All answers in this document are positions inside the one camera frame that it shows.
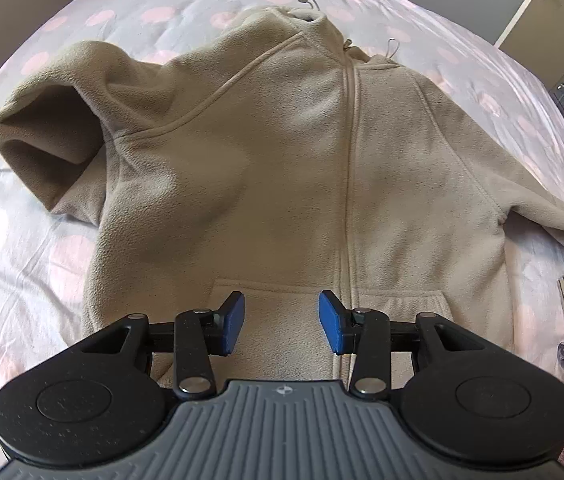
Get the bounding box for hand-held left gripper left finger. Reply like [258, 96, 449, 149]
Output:
[62, 291, 247, 402]

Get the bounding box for beige fleece jacket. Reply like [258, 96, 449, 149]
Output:
[0, 0, 564, 396]

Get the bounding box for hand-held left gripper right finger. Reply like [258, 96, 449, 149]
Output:
[318, 290, 503, 402]

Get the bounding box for pink polka dot bed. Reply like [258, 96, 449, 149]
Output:
[0, 0, 564, 480]

